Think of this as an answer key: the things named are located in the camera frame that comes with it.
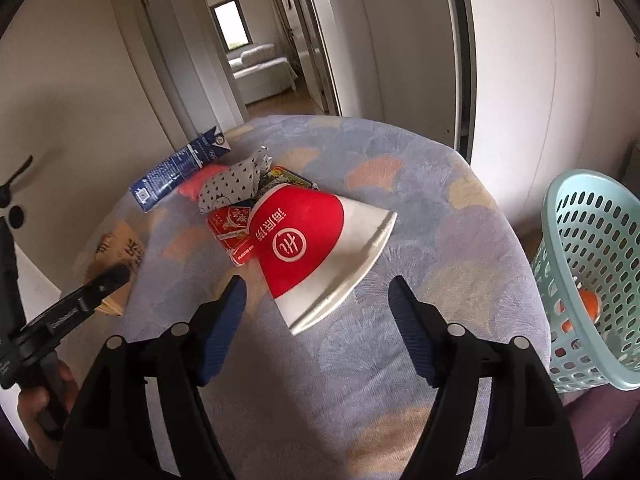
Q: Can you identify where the white wardrobe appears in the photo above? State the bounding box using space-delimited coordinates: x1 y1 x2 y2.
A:
458 0 639 234

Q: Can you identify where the teal plastic laundry basket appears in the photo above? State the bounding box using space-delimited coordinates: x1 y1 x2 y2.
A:
532 170 639 393

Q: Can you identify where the round floral tablecloth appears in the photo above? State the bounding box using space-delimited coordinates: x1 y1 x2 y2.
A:
62 116 550 479

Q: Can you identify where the red white paper cup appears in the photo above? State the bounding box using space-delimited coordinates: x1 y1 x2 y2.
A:
248 184 397 335

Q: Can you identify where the black dotted white paper bag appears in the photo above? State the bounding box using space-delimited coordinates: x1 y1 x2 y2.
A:
198 146 271 214

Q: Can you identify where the red snack packet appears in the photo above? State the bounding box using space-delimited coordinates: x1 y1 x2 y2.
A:
206 202 255 266

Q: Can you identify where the pink bed cover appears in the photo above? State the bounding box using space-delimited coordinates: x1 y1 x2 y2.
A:
564 386 639 479

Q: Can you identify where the pink small packet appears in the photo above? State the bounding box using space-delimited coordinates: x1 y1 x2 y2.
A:
178 164 228 203

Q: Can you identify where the black door handle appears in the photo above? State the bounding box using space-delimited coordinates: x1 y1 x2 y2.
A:
0 154 35 209

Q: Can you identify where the blue white milk carton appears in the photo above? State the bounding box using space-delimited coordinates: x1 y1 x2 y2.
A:
129 127 231 214

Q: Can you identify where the brown paper bag with writing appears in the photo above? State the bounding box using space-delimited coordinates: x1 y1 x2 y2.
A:
85 220 145 316

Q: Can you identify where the person's left hand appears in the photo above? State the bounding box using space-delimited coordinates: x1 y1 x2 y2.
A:
17 360 79 470

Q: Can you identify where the colourful blue snack packet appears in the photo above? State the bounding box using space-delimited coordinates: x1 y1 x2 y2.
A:
256 165 318 198

